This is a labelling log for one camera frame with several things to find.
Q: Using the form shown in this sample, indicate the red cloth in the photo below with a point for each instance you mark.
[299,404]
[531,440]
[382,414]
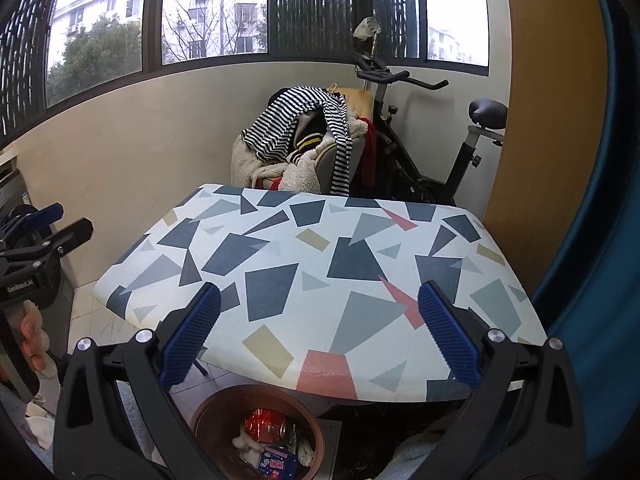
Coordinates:
[370,155]

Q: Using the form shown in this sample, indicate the teal fabric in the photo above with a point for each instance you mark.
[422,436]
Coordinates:
[600,310]

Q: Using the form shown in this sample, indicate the tan chair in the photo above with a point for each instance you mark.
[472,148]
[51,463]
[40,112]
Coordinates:
[357,100]

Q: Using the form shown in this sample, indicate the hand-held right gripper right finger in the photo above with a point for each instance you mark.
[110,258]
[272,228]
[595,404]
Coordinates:
[450,330]

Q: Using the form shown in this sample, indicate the white flat board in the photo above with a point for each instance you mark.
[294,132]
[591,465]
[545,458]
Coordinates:
[330,450]

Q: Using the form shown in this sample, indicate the wooden door panel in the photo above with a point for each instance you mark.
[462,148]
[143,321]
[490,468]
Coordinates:
[550,110]

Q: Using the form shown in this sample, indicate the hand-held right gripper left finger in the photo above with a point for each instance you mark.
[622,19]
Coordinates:
[192,330]

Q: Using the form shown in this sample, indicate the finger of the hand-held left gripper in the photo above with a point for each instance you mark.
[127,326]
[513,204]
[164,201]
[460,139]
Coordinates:
[70,235]
[42,215]

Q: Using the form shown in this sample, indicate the crushed red soda can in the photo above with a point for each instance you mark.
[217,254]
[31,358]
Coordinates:
[262,422]

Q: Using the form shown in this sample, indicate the blue ice cream box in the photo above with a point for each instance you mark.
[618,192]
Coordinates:
[277,460]

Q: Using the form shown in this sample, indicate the cream fluffy cloth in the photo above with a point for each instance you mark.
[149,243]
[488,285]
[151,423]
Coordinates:
[42,410]

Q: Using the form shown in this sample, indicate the white tissue with pink sticker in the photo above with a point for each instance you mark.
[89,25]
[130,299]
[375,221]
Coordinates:
[245,442]

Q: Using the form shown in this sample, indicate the geometric patterned table cover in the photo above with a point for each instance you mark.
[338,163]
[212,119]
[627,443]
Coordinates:
[300,270]

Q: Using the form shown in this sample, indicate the brown plastic bin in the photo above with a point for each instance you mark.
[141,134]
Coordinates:
[215,420]

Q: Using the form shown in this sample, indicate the grey washing machine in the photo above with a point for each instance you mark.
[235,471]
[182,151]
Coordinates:
[12,185]

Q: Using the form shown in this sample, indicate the dark framed window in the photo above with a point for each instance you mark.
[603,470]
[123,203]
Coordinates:
[100,35]

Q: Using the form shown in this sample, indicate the beige cap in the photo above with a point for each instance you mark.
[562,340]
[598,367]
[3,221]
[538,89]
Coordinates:
[367,27]

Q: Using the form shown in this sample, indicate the black white striped shirt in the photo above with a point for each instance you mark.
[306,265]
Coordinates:
[280,120]

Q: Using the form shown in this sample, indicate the grey jacket yellow stripe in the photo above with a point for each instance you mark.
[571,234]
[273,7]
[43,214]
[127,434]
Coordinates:
[310,142]

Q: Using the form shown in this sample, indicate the black exercise bike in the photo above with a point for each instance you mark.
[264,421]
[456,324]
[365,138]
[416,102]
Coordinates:
[460,170]

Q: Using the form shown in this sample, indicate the person's left hand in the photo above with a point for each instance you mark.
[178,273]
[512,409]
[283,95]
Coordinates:
[32,330]

